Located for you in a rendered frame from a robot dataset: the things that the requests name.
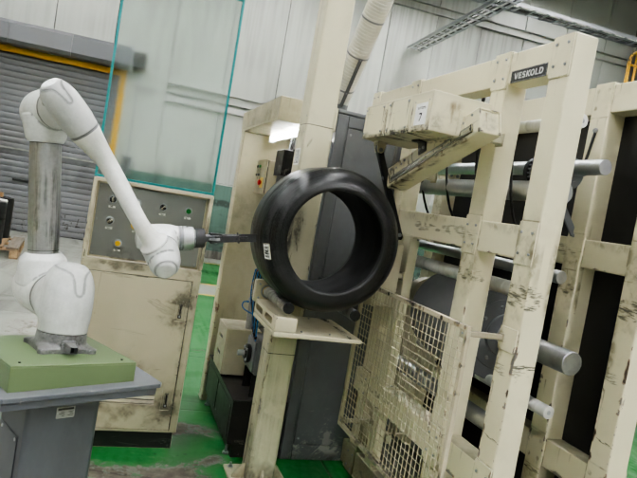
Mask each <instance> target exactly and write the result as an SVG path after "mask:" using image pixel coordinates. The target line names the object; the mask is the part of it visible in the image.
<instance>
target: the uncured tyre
mask: <svg viewBox="0 0 637 478"><path fill-rule="evenodd" d="M326 192H330V193H332V194H334V195H336V196H337V197H338V198H340V199H341V200H342V201H343V202H344V204H345V205H346V206H347V207H348V209H349V211H350V213H351V215H352V217H353V219H354V223H355V242H354V246H353V249H352V252H351V254H350V256H349V258H348V259H347V261H346V262H345V263H344V265H343V266H342V267H341V268H340V269H339V270H337V271H336V272H335V273H333V274H332V275H330V276H328V277H325V278H322V279H319V280H312V281H307V280H301V279H300V278H299V277H298V275H297V274H296V272H295V271H294V269H293V268H292V266H291V264H290V261H289V257H288V252H287V236H288V232H289V228H290V225H291V223H292V221H293V219H294V217H295V215H296V214H297V212H298V211H299V209H300V208H301V207H302V206H303V205H304V204H305V203H306V202H307V201H309V200H310V199H311V198H313V197H315V196H317V195H319V194H321V193H326ZM250 234H257V242H250V246H251V252H252V256H253V260H254V262H255V265H256V267H257V269H258V270H259V272H260V274H261V275H262V277H263V278H264V280H265V281H266V282H267V284H268V285H269V286H270V287H271V288H273V289H274V290H275V291H276V292H278V293H279V294H280V295H282V296H283V297H284V298H285V299H286V300H287V301H289V302H290V303H293V304H294V305H296V306H298V307H301V308H306V309H309V310H313V311H315V312H337V311H342V310H346V309H349V308H352V307H354V306H356V305H358V304H360V303H363V302H364V301H366V300H367V299H369V298H370V297H371V296H372V295H373V294H374V293H375V292H376V291H377V290H378V289H379V287H380V286H382V285H383V283H384V282H385V281H386V279H387V277H388V276H389V274H390V272H391V269H392V266H393V264H394V261H395V257H396V253H397V248H398V228H397V223H396V218H395V215H394V212H393V210H392V207H391V204H390V202H389V201H388V199H387V197H386V196H385V195H384V194H383V193H382V192H381V191H380V190H379V189H378V188H377V187H376V186H375V185H374V184H373V183H372V182H371V180H369V179H368V178H366V177H365V176H363V175H361V174H359V173H356V172H354V171H351V170H348V169H344V168H338V167H315V168H306V169H302V170H298V171H295V172H294V173H291V174H289V175H286V176H285V177H283V178H282V179H280V180H279V181H278V182H276V183H275V184H274V185H273V186H272V187H271V188H270V189H269V190H268V191H267V192H266V194H265V195H264V197H263V198H262V200H261V201H260V203H259V205H258V207H257V209H256V211H255V213H254V216H253V220H252V224H251V230H250ZM264 244H269V246H270V256H271V260H268V259H265V258H264Z"/></svg>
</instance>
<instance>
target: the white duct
mask: <svg viewBox="0 0 637 478"><path fill-rule="evenodd" d="M393 1H394V0H368V2H367V4H366V6H365V9H364V10H363V12H362V14H361V18H360V20H359V22H358V25H357V27H356V30H355V34H354V36H353V39H352V41H351V42H350V45H349V47H348V49H347V52H346V58H345V64H344V69H343V75H342V80H341V86H340V91H339V97H338V104H340V102H341V100H342V98H343V95H344V92H345V91H346V88H347V86H348V84H349V81H350V79H351V78H352V75H353V73H354V71H355V67H356V65H357V62H358V59H362V60H363V61H362V63H361V66H360V68H359V69H358V71H357V74H356V76H355V80H354V82H353V84H352V87H351V89H350V91H349V94H348V96H347V98H346V100H345V102H344V104H343V105H347V106H348V104H349V102H350V100H351V97H352V95H353V94H354V92H355V88H356V86H357V83H358V81H359V79H360V77H361V74H362V72H363V70H364V68H365V65H366V63H367V62H368V60H369V58H370V55H371V53H372V50H373V47H374V45H375V42H376V40H377V38H378V35H379V33H380V31H381V29H382V27H383V25H384V24H385V20H386V18H387V16H388V14H389V11H390V9H391V6H392V4H393Z"/></svg>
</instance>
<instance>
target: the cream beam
mask: <svg viewBox="0 0 637 478"><path fill-rule="evenodd" d="M427 101H428V110H427V115H426V121H425V124H419V125H413V122H414V116H415V111H416V105H417V104H419V103H423V102H427ZM479 107H482V108H486V109H490V110H491V107H492V104H490V103H486V102H482V101H475V100H472V99H469V98H465V97H461V96H457V95H453V94H450V93H446V92H443V91H439V90H431V91H428V92H424V93H421V94H417V95H413V96H409V97H405V98H402V99H399V100H395V101H388V102H384V103H381V104H378V105H374V106H370V107H368V109H367V115H366V120H365V125H364V131H363V137H362V138H363V139H366V140H371V141H374V140H380V141H385V142H388V143H389V145H393V146H397V147H402V148H407V149H417V148H418V143H417V142H412V140H413V139H421V140H423V141H426V142H429V141H430V140H439V139H449V138H457V137H458V136H459V134H460V132H461V128H462V123H463V117H466V116H467V115H468V114H470V113H471V112H473V111H474V110H476V109H477V108H479Z"/></svg>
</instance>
